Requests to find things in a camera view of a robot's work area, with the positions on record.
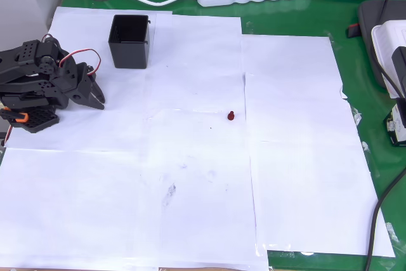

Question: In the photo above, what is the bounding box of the black square plastic cup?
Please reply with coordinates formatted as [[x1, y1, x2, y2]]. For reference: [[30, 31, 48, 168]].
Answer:
[[108, 14, 152, 69]]

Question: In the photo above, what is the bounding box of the white paper sheet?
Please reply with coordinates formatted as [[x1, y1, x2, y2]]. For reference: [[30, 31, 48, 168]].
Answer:
[[0, 146, 161, 271], [243, 72, 363, 145], [249, 140, 396, 258], [151, 13, 244, 113], [4, 6, 174, 152], [139, 108, 271, 271], [240, 34, 344, 94]]

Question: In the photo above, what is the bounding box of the orange black table clamp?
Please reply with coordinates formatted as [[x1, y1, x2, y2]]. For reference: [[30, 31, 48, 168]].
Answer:
[[0, 107, 30, 125]]

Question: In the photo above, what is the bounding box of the red black usb stick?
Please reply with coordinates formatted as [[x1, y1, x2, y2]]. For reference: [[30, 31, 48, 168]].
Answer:
[[345, 22, 361, 39]]

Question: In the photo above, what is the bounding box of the white foam container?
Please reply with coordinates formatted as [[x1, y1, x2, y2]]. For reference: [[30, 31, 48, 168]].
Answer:
[[370, 20, 406, 99]]

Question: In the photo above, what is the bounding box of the red white servo cable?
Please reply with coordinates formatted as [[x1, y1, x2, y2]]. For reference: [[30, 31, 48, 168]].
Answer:
[[43, 34, 102, 77]]

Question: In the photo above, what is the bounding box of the thin black camera cable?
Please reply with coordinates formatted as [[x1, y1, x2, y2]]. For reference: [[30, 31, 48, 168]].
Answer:
[[379, 61, 405, 99]]

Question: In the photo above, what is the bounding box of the thin black monitor cable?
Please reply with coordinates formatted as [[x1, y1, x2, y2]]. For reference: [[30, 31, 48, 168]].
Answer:
[[382, 0, 391, 25]]

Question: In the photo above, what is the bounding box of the thick black cable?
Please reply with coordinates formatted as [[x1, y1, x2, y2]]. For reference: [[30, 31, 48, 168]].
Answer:
[[364, 169, 406, 271]]

